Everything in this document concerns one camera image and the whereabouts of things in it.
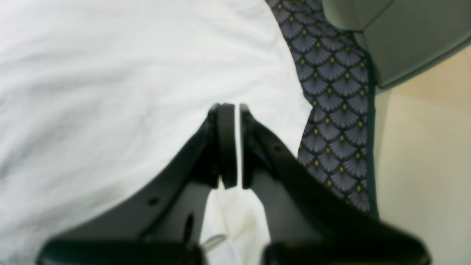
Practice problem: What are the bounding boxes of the fan patterned table cloth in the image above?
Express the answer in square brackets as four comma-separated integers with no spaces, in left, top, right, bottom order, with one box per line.
[266,0,379,218]

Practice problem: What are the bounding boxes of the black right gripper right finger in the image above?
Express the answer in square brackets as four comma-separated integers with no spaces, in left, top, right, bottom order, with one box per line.
[240,104,431,265]

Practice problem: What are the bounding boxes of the white T-shirt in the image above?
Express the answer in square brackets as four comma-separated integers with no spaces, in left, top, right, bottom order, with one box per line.
[0,0,311,265]

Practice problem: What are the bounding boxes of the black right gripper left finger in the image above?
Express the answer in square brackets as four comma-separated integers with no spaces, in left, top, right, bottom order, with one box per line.
[37,104,237,265]

